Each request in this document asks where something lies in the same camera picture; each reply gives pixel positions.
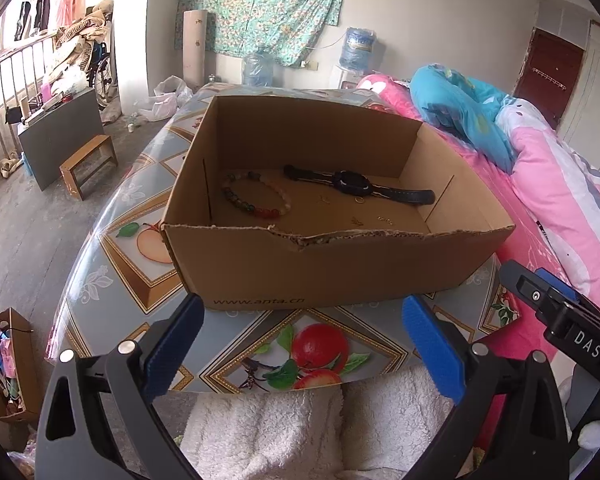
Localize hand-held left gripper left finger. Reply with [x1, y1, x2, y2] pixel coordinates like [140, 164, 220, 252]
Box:
[35, 292, 206, 480]

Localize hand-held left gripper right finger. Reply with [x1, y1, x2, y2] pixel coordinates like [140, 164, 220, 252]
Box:
[401, 294, 571, 480]

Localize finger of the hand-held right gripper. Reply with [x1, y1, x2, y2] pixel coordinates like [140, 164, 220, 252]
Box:
[500, 260, 576, 333]
[536, 269, 600, 328]

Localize brown cardboard box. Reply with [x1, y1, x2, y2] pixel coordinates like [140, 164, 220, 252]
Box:
[161, 95, 517, 311]

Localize multicoloured bead bracelet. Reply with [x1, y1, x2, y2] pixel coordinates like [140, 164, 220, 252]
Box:
[222, 172, 293, 219]

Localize black wristwatch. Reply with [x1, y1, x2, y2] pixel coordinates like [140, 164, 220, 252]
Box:
[283, 164, 437, 206]

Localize person's right hand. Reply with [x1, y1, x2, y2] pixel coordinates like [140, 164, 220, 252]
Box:
[577, 419, 600, 450]

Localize light pink patterned duvet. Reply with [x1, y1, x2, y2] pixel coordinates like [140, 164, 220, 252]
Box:
[495, 97, 600, 311]

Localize pink floral quilt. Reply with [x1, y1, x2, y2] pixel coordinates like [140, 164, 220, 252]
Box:
[355, 74, 600, 441]

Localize white fleece cloth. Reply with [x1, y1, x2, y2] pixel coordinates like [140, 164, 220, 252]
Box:
[172, 365, 461, 480]

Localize open cardboard box of oddments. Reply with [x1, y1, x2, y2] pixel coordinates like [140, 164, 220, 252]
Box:
[0, 307, 43, 423]

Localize blue patterned blanket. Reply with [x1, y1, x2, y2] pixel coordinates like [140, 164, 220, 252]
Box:
[410, 64, 518, 173]

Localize small wooden stool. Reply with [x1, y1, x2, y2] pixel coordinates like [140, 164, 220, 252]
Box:
[60, 135, 118, 201]

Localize metal hook rack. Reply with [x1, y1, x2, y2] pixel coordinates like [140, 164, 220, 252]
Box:
[532, 67, 566, 91]

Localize dark red door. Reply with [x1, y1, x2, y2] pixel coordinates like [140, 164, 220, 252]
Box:
[515, 27, 586, 131]

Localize grey cabinet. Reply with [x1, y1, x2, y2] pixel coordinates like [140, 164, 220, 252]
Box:
[17, 87, 105, 191]

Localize white plastic bags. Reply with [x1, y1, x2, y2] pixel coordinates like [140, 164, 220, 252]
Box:
[137, 76, 193, 122]

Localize white water dispenser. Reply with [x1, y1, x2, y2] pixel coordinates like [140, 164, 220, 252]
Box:
[330, 65, 363, 92]

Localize spoked wheel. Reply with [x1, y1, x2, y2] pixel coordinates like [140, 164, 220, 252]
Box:
[92, 42, 117, 108]

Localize clear water jug on floor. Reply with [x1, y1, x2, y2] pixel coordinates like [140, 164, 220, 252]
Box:
[242, 50, 274, 87]

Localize metal railing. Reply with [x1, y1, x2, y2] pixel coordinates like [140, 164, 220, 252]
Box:
[0, 37, 56, 206]

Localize blue water jug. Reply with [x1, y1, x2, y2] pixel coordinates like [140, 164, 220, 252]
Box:
[341, 27, 377, 72]

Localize beige rolled mat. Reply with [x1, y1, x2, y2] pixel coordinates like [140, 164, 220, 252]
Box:
[182, 10, 207, 90]

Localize pile of household clutter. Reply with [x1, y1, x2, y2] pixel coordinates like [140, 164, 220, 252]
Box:
[42, 0, 116, 96]

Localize green floral hanging cloth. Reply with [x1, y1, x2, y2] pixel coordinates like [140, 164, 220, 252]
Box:
[182, 0, 348, 68]

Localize hanging clothes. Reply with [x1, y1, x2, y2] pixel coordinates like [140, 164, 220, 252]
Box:
[15, 0, 86, 43]

